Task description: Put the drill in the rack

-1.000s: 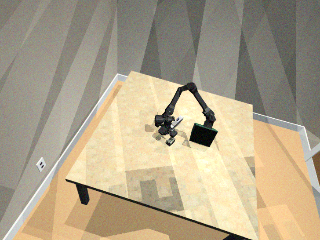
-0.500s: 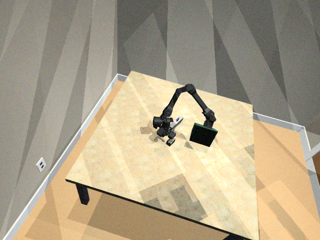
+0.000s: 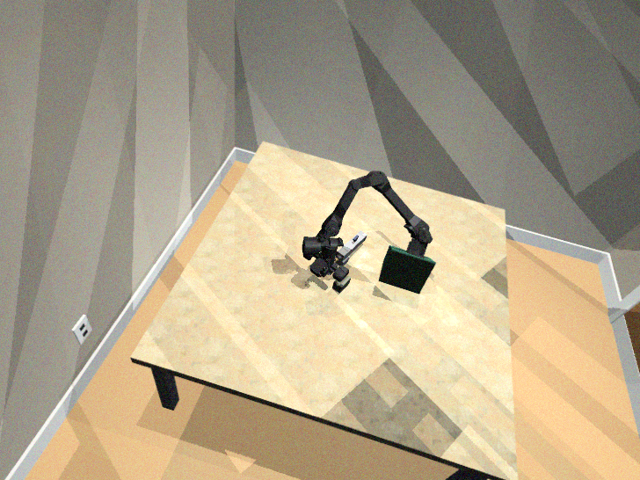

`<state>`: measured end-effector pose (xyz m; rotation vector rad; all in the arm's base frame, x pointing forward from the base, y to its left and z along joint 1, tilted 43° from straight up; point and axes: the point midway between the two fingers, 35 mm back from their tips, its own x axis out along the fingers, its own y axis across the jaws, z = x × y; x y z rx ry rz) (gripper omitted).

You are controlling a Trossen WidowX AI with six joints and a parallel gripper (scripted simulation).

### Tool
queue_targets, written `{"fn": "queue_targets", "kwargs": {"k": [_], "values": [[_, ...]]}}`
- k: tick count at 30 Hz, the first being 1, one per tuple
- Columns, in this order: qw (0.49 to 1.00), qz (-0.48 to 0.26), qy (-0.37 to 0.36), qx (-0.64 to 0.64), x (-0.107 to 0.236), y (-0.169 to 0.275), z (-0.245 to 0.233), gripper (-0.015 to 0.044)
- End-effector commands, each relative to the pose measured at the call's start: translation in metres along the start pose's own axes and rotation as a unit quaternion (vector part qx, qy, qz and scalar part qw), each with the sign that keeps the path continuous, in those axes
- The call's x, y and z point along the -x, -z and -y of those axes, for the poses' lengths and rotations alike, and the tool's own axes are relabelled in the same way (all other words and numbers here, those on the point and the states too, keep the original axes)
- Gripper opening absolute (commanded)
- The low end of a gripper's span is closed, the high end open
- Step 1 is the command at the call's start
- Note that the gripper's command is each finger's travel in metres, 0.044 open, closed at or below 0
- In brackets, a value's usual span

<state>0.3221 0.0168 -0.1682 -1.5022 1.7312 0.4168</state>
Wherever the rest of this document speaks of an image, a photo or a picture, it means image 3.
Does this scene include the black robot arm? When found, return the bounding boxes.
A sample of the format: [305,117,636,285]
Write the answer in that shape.
[302,171,433,277]

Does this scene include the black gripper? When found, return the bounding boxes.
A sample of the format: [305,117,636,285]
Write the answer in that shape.
[303,252,349,282]

